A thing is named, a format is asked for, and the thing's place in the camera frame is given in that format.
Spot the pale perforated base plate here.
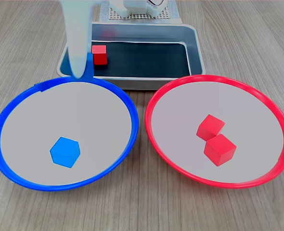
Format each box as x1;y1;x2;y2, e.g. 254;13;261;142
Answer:
108;1;172;20

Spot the steel tray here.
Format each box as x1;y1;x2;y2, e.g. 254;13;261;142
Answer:
56;21;207;91

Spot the small blue cube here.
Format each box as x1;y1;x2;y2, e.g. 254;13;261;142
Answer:
50;136;81;168
86;52;95;79

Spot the blue-rimmed white plate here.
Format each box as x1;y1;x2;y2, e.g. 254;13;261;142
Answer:
0;76;140;193

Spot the red-rimmed white plate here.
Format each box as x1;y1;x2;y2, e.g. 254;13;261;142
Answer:
144;74;284;190

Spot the small red cube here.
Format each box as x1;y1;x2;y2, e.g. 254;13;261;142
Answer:
91;45;108;65
203;133;237;167
196;114;226;141

